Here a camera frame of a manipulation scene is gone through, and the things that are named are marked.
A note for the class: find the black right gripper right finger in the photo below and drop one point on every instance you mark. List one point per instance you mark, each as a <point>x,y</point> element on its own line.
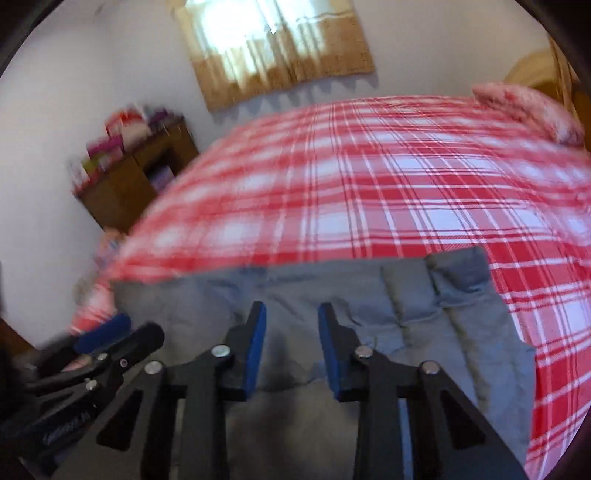
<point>414,422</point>

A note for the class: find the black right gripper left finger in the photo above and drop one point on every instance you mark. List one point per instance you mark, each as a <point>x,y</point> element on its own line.
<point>169,422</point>

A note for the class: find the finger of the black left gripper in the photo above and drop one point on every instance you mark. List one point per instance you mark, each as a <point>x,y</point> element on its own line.
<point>137,346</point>
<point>106,334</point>

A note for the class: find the grey padded jacket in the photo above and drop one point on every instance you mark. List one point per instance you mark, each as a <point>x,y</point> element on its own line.
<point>443,307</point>

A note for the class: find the pile of clothes on cabinet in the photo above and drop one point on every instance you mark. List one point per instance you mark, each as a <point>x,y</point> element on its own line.
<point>125,129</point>

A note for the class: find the brown wooden cabinet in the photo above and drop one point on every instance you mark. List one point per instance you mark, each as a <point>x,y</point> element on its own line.
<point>120,194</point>

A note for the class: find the red plaid bed sheet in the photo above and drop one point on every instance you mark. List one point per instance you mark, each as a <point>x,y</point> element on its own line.
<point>397,176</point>

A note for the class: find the beige curtain far window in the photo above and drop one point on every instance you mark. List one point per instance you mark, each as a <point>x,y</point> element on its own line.
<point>243,49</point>

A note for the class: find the pink floral pillow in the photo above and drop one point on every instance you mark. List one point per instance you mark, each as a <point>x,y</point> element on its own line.
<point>529,106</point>

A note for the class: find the beige lace curtain near headboard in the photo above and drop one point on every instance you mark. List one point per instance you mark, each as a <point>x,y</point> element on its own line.
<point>569,88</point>

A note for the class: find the wooden headboard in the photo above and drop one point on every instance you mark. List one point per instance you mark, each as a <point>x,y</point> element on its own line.
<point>536,70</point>

